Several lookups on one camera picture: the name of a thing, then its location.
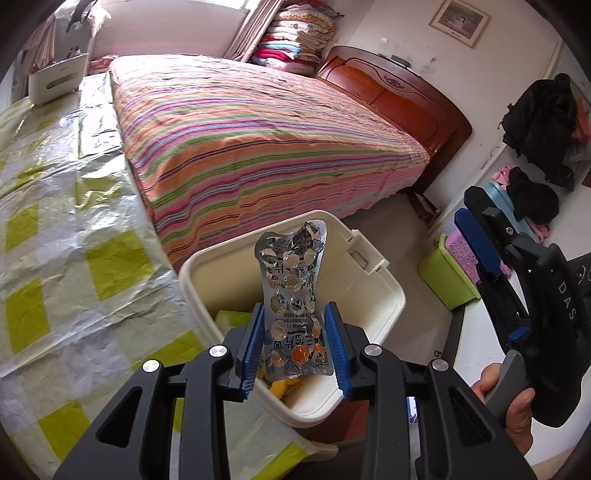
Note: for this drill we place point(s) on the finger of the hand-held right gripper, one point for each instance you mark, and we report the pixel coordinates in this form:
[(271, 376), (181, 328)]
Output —
[(475, 240), (485, 203)]

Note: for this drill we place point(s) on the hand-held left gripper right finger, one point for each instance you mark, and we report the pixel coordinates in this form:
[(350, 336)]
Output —
[(333, 346)]

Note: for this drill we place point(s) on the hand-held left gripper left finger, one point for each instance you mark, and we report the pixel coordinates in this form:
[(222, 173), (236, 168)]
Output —
[(254, 344)]

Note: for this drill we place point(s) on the orange peel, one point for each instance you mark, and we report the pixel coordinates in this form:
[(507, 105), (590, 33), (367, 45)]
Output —
[(284, 387)]

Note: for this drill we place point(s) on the silver foil blister pack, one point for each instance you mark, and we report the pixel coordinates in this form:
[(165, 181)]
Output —
[(291, 300)]

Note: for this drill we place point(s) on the white plastic bin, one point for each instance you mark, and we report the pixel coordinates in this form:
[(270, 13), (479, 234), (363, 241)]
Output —
[(217, 277)]

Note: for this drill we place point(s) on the person's right hand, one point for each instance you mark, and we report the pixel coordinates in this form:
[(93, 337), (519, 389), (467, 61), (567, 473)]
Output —
[(519, 424)]

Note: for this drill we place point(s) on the pink plastic basket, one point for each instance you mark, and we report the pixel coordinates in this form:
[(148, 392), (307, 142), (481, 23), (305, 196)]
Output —
[(464, 254)]

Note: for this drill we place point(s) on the green plastic box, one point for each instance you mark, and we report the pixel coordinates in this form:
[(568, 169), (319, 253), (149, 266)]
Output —
[(443, 281)]

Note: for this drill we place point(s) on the black jacket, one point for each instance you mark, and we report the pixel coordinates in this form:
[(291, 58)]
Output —
[(540, 129)]

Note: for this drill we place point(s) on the wooden headboard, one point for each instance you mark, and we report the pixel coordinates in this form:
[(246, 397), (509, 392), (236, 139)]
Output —
[(406, 106)]

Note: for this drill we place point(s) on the framed picture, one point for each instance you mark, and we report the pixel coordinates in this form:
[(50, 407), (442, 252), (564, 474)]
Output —
[(459, 21)]

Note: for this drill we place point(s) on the bed with striped cover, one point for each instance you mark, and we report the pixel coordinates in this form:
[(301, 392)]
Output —
[(258, 138)]

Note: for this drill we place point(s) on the green checkered plastic tablecloth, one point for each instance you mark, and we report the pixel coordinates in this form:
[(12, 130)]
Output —
[(69, 207)]

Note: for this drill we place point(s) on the stack of folded quilts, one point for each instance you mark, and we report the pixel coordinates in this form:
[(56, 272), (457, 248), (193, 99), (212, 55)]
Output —
[(295, 37)]

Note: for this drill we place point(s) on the pink curtain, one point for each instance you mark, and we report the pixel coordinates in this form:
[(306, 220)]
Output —
[(249, 32)]

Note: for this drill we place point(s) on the white organizer box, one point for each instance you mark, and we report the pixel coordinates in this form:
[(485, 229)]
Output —
[(57, 81)]

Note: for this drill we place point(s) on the hanging pale garments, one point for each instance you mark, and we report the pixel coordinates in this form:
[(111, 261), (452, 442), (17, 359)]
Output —
[(41, 37)]

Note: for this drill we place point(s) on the hanging black garment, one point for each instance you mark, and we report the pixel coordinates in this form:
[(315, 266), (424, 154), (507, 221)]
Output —
[(81, 9)]

